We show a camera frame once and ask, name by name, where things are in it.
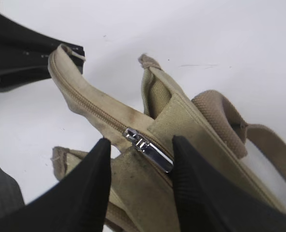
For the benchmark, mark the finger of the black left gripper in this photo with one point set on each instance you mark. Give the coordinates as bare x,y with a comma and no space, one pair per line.
24,73
21,47

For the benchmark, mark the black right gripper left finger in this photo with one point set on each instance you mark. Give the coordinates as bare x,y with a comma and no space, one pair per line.
78,203

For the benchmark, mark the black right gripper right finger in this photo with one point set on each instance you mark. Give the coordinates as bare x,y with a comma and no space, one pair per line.
208,202

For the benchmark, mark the silver zipper pull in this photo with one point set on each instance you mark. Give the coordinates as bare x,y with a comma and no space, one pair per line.
149,149

